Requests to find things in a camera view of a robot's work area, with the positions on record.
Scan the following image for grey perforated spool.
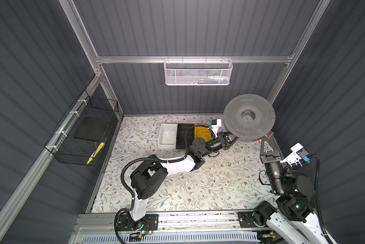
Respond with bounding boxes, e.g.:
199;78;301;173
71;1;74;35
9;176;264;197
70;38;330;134
223;94;276;142

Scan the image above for yellow plastic bin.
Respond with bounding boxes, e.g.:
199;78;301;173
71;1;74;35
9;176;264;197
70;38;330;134
194;124;215;142

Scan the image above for yellow green striped item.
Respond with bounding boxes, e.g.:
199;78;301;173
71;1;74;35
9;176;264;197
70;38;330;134
87;142;105;165

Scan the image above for black wire basket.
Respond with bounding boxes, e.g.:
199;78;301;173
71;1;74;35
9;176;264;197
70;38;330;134
45;91;119;166

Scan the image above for white plastic bin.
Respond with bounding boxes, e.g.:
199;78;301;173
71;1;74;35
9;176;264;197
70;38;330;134
158;123;178;149

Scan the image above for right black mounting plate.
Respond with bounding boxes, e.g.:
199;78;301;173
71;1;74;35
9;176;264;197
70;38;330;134
237;211;258;228

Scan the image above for black flat pad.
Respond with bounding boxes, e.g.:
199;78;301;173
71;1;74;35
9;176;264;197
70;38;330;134
74;117;109;142

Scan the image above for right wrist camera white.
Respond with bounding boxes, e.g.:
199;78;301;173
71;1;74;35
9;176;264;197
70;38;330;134
280;143;310;166

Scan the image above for black plastic bin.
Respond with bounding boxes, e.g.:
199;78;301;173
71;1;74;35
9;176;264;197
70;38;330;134
175;124;195;149

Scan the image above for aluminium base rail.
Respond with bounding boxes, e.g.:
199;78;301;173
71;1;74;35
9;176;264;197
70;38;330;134
69;210;326;244

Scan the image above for black mounting plate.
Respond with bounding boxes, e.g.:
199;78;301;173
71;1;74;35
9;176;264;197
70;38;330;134
115;213;159;231
237;211;258;228

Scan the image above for items in white basket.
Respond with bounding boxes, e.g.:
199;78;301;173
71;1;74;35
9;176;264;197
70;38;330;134
182;76;229;85

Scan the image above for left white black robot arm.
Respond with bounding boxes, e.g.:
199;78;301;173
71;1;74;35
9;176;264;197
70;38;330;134
122;132;238;222

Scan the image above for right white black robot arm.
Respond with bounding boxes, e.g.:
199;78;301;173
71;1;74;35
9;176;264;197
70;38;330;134
252;136;336;244

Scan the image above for white wire mesh basket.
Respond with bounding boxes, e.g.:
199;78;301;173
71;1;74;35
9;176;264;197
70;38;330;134
163;59;233;86

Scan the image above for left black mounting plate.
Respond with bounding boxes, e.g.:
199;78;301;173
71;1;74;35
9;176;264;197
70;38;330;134
115;213;159;231

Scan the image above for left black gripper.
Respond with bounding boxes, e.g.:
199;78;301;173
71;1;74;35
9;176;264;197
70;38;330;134
198;129;237;159

